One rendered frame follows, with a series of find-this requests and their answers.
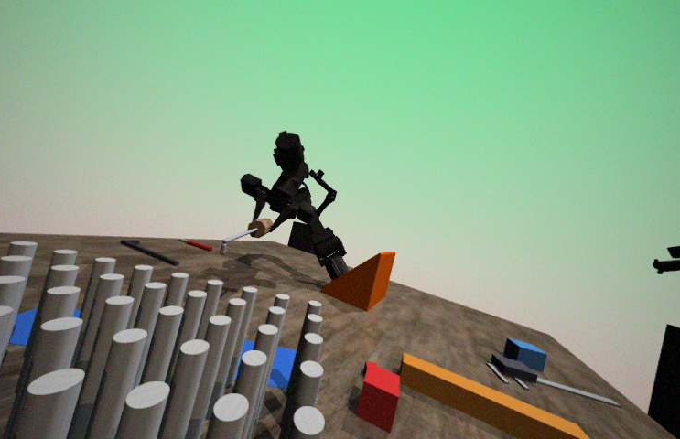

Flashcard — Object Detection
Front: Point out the blue block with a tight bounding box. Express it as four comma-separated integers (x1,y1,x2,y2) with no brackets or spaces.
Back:
503,338,547,372

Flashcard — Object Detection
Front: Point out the red cylinder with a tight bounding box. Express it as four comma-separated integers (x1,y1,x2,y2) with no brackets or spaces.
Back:
179,239,212,251

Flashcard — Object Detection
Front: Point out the orange flat bar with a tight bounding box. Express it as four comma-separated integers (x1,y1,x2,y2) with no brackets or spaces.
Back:
399,353,589,439

